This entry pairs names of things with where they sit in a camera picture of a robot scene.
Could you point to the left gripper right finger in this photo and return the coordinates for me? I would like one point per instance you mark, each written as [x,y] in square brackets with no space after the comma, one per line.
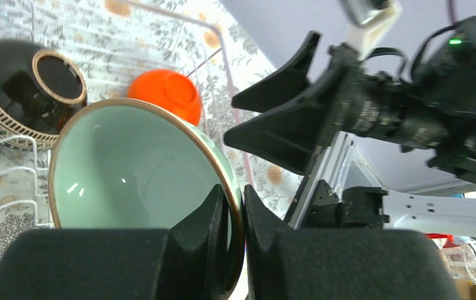
[345,260]

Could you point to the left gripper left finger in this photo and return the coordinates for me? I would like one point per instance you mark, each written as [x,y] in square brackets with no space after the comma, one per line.
[184,262]

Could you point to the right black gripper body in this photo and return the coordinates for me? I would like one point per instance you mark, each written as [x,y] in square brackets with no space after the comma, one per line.
[435,109]

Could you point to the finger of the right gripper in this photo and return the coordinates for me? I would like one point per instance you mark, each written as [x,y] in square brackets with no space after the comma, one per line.
[289,134]
[283,84]

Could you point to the celadon green ceramic bowl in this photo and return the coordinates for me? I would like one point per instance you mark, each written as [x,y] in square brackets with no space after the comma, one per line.
[123,163]

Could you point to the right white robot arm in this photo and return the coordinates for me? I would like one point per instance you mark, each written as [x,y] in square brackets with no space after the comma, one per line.
[395,210]

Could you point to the floral table mat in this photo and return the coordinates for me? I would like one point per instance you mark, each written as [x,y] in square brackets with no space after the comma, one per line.
[159,49]

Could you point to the black bowl patterned rim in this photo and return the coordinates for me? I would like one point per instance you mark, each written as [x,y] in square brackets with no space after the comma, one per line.
[40,90]

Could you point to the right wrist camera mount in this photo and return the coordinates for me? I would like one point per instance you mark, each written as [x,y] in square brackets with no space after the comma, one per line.
[370,22]

